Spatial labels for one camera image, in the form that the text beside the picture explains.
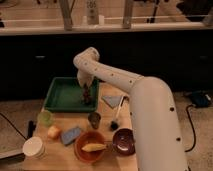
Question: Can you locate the dark red grape bunch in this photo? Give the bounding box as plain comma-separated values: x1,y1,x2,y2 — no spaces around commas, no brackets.
83,85,92,105

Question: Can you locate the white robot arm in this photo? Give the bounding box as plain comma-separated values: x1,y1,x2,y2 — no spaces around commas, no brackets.
73,47,189,171

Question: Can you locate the green plastic tray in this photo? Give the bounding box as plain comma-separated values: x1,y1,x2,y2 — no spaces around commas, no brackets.
44,77,99,113

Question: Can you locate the grey folded cloth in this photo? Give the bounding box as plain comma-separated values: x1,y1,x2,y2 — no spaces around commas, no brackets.
101,95,121,108

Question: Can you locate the small metal cup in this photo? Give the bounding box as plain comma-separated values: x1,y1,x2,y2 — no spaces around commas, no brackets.
88,112,101,129

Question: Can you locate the wooden table board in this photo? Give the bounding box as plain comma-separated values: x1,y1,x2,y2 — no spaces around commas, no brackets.
22,83,138,171

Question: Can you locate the orange bowl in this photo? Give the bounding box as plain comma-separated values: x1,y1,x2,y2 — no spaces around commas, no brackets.
74,131,107,163

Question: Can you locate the dark purple bowl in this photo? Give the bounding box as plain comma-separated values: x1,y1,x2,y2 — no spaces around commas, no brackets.
112,128,135,156

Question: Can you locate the blue sponge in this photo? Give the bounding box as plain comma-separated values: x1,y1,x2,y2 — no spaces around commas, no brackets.
61,127,82,146

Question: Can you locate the green plastic cup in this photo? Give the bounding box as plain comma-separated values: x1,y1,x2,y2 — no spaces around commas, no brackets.
37,110,53,127

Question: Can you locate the yellow apple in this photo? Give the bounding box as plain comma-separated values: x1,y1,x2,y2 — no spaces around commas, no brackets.
47,126,61,139

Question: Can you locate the black tool at table edge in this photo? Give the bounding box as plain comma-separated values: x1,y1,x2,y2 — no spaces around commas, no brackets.
27,121,36,138

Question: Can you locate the white paper cup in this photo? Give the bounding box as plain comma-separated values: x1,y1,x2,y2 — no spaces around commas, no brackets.
22,136,45,158

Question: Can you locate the white handled dish brush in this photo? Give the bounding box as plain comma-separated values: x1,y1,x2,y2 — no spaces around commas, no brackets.
110,96,128,131

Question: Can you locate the black cable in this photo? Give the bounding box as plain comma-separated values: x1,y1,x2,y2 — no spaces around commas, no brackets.
184,103,198,153

